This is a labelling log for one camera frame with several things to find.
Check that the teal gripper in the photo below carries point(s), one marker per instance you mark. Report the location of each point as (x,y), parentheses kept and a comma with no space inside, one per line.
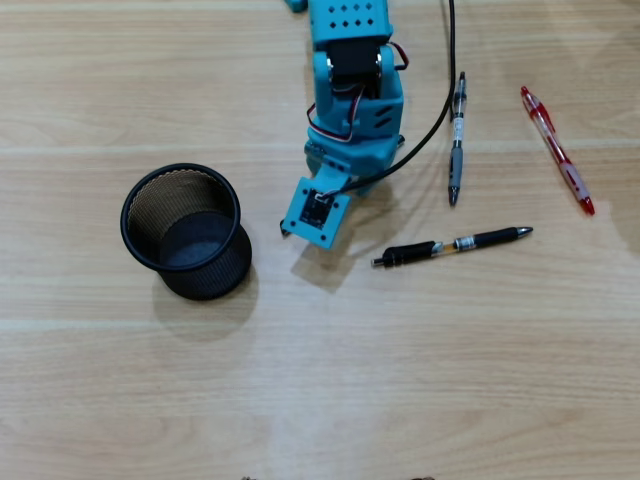
(371,161)

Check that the clear pen with grey grip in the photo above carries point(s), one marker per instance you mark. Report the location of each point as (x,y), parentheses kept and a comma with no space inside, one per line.
(455,165)

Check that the black pen with silver tip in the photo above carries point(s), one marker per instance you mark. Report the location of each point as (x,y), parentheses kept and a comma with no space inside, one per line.
(495,236)

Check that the red pen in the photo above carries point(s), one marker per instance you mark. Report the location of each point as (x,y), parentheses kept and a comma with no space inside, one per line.
(555,145)

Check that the teal robot base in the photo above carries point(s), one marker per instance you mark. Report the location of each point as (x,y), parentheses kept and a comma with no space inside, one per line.
(296,5)

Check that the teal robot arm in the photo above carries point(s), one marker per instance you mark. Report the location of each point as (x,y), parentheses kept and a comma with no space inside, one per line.
(350,20)

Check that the black mesh pen holder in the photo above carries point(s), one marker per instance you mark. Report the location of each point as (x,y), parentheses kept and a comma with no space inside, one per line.
(200,285)

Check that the teal wrist camera module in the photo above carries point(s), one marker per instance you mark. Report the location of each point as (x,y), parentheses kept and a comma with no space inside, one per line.
(295,220)

